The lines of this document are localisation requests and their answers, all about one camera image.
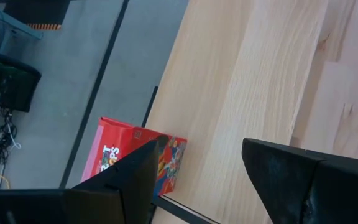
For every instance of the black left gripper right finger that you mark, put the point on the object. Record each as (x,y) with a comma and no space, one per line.
(291,186)

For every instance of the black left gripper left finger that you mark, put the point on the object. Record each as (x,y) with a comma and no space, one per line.
(120,193)

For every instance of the red Froot Loops cereal box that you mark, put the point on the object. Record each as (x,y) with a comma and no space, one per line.
(120,140)

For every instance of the black computer tower green light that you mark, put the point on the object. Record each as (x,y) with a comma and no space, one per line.
(11,87)

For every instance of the black hazard-striped floor mat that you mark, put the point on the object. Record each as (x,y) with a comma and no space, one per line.
(39,12)

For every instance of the wooden shelf black metal frame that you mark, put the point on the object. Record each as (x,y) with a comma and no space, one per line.
(228,93)

